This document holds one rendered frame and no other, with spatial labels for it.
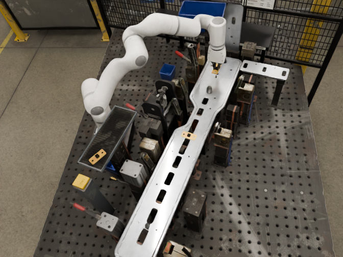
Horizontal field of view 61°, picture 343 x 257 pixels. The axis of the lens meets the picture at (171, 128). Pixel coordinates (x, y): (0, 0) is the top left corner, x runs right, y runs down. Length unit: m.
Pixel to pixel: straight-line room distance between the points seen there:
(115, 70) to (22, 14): 2.89
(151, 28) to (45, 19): 2.89
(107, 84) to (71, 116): 1.73
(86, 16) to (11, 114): 1.46
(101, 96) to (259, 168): 1.02
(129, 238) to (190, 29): 1.04
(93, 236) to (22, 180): 1.43
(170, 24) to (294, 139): 1.09
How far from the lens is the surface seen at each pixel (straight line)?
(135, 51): 1.43
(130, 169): 1.43
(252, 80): 1.90
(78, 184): 1.42
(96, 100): 1.60
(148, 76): 2.38
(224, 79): 1.87
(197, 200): 1.41
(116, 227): 1.43
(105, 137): 1.50
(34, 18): 4.27
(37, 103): 3.59
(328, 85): 3.39
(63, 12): 4.03
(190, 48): 1.76
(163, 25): 1.44
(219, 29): 1.59
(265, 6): 2.16
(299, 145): 2.01
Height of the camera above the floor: 2.35
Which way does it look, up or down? 55 degrees down
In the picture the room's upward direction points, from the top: 11 degrees counter-clockwise
